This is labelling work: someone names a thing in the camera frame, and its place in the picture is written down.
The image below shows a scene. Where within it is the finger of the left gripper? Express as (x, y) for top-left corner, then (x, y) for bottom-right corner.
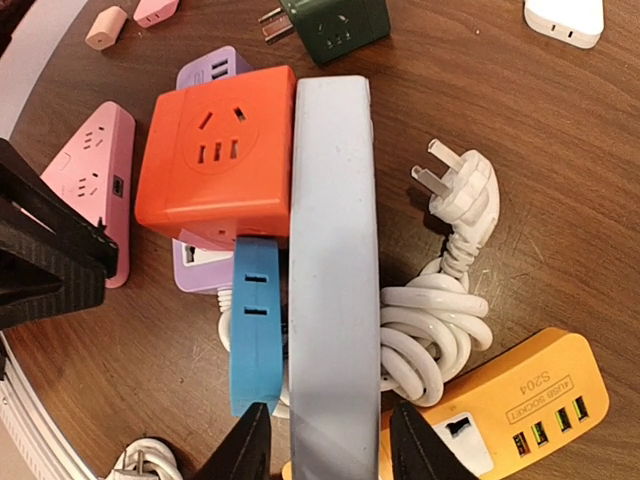
(1, 139), (119, 329)

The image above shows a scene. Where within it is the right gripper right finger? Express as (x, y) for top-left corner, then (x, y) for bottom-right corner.
(390, 402), (477, 480)

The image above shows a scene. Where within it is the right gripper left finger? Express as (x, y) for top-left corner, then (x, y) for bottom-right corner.
(192, 402), (271, 480)

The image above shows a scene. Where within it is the pink triangular socket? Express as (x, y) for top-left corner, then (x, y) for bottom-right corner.
(41, 101), (135, 289)

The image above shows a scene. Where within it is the blue square plug adapter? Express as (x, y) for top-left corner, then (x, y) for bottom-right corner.
(229, 237), (284, 417)

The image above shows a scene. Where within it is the light blue power strip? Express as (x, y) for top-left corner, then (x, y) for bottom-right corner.
(288, 75), (380, 479)

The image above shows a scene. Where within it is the purple power strip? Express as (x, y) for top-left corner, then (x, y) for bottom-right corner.
(172, 45), (256, 297)

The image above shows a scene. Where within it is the red cube socket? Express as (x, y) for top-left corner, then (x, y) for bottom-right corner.
(135, 65), (297, 250)

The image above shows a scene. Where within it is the beige pink plug adapter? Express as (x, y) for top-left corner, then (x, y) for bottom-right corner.
(85, 5), (127, 51)

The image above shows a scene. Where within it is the pink square plug adapter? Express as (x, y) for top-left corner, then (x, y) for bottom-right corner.
(133, 0), (179, 28)

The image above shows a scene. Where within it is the dark green cube adapter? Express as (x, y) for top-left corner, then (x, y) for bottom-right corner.
(259, 0), (391, 66)

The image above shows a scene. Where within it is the white charger plug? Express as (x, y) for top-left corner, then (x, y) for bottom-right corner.
(523, 0), (604, 49)

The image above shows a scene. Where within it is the orange power strip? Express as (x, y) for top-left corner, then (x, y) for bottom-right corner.
(279, 326), (611, 480)

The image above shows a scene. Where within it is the white coiled cable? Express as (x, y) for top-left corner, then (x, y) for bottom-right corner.
(104, 436), (182, 480)

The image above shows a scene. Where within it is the purple strip white cable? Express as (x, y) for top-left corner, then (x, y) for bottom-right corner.
(215, 137), (502, 419)

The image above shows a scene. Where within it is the aluminium front rail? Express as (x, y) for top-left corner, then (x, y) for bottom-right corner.
(1, 337), (98, 480)

